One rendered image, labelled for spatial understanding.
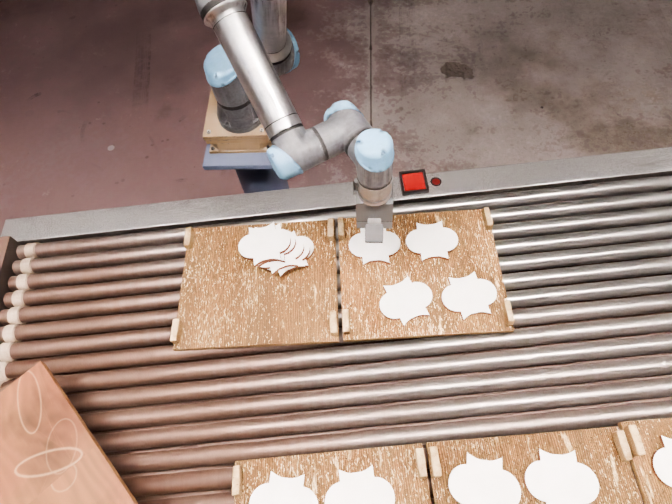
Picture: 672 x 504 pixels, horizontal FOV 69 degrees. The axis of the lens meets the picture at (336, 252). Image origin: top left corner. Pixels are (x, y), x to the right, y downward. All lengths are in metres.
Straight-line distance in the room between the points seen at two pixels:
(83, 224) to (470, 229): 1.10
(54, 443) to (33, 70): 3.01
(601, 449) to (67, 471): 1.10
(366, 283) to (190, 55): 2.53
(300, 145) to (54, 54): 3.08
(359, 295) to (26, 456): 0.79
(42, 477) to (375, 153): 0.92
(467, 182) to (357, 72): 1.81
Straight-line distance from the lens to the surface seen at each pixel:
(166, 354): 1.31
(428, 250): 1.30
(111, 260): 1.50
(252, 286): 1.29
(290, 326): 1.23
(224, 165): 1.62
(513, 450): 1.19
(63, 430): 1.23
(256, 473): 1.17
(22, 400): 1.30
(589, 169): 1.60
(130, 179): 2.94
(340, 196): 1.42
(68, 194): 3.05
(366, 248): 1.29
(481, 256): 1.32
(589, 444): 1.24
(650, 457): 1.28
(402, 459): 1.15
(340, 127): 1.03
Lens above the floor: 2.08
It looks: 61 degrees down
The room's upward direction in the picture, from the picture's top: 8 degrees counter-clockwise
